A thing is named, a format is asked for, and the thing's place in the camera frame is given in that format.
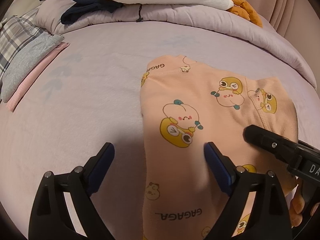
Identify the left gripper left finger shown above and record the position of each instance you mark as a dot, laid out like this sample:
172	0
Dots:
50	218

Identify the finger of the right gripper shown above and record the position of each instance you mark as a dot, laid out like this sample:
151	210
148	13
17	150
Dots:
282	148

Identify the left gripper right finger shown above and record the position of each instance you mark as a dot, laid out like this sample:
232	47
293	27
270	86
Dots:
269	218

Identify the peach cartoon print shirt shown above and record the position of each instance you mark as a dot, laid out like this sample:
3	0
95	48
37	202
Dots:
186	104

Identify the person's right hand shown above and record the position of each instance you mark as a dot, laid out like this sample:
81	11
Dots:
297	205

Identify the folded pink garment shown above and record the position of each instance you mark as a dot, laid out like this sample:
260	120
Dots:
28	81

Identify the lilac bed sheet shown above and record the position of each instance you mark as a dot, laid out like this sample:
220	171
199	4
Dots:
89	95

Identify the pink curtain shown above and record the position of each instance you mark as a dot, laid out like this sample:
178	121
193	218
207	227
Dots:
288	17

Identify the orange plush toy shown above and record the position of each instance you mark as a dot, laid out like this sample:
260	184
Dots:
244	10

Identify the folded grey garment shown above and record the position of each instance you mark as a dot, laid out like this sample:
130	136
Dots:
25	61

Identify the plaid pillow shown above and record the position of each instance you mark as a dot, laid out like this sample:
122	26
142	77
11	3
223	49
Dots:
16	33

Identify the lilac quilted duvet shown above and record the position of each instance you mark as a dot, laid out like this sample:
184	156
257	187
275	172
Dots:
49	15

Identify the dark navy garment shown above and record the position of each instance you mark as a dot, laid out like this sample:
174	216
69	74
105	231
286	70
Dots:
82	7

